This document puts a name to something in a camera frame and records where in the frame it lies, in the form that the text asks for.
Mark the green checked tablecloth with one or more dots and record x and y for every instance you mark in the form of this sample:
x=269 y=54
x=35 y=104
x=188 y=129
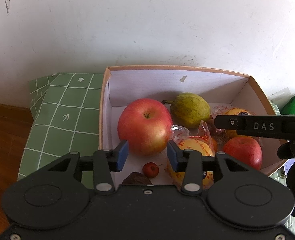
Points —
x=65 y=120

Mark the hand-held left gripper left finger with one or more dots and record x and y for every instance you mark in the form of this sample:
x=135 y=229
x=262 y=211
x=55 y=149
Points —
x=122 y=155

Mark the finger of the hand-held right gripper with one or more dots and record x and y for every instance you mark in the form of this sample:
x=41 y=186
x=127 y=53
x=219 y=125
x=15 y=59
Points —
x=225 y=122

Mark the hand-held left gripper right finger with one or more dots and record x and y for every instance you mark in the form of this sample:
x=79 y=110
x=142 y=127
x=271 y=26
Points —
x=173 y=155

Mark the green pear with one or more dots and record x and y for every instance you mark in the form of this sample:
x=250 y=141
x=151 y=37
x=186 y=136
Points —
x=191 y=110

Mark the small orange mandarin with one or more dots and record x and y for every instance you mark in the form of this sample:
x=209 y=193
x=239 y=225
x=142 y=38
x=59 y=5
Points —
x=214 y=144

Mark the brown cardboard box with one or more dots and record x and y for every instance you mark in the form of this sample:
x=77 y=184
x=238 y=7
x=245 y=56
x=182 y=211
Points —
x=117 y=90

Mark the small red apple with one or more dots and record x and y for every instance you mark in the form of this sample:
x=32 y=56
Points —
x=242 y=151

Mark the plastic-wrapped yellow lemon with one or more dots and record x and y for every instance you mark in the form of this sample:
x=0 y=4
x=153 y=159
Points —
x=196 y=145
x=231 y=111

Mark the small red cherry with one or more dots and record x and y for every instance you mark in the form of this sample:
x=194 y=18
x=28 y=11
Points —
x=151 y=170

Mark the smartphone with lit screen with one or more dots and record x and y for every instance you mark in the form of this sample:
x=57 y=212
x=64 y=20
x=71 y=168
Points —
x=287 y=168

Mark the large red apple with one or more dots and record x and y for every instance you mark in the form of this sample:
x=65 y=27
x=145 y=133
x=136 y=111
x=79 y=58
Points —
x=143 y=127

